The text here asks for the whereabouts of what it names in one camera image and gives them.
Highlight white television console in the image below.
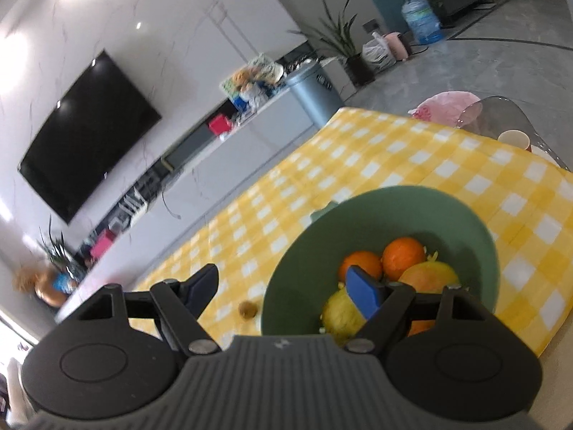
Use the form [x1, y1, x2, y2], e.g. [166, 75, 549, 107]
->
[54, 83, 341, 323]

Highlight pink box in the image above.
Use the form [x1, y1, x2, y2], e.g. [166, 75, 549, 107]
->
[91, 229, 115, 258]

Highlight large pomegranate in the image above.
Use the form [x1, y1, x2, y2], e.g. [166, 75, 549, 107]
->
[398, 262, 461, 296]

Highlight green colander bowl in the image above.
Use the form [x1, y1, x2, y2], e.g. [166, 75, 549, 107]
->
[261, 185, 500, 336]

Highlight yellow checked tablecloth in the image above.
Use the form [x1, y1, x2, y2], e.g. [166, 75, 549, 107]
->
[134, 107, 573, 359]

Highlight yellow-green pear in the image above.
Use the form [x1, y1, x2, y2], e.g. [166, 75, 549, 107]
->
[321, 287, 368, 339]

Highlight white plastic bag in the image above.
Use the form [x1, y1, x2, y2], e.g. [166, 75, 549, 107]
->
[362, 31, 397, 75]

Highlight black wall television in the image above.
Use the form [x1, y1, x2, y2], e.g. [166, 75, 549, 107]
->
[18, 49, 163, 225]

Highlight potted long-leaf plant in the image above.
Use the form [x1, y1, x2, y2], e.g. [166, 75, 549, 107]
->
[289, 0, 377, 88]

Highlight gold round vase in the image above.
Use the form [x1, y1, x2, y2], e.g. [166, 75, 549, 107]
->
[33, 269, 74, 307]

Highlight colourful printed board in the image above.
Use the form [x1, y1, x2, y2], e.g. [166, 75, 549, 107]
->
[220, 53, 285, 99]

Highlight blue-grey trash can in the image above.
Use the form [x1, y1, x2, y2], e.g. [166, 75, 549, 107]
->
[285, 60, 345, 128]

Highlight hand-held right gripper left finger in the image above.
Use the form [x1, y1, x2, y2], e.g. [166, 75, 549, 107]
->
[76, 263, 221, 358]

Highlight blue water jug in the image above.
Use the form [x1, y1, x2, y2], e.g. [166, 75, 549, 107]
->
[398, 0, 445, 46]

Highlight white router with antennas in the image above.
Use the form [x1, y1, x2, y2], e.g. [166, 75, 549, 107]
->
[121, 188, 146, 218]

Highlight pink heater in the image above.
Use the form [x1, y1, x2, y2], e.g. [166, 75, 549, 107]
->
[385, 31, 410, 61]

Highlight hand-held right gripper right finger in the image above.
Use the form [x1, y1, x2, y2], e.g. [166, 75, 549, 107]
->
[344, 265, 490, 355]

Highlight transparent chair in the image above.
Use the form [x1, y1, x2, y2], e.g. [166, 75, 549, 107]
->
[457, 96, 560, 162]

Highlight paper cup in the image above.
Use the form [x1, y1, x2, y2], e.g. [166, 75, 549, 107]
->
[498, 130, 533, 151]

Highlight red box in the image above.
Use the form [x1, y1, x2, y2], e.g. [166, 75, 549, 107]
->
[208, 114, 234, 136]

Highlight black soundbar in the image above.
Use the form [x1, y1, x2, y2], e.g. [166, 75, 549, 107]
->
[163, 123, 211, 168]

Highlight spiky potted plant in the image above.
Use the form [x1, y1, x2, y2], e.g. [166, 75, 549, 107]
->
[38, 217, 86, 278]

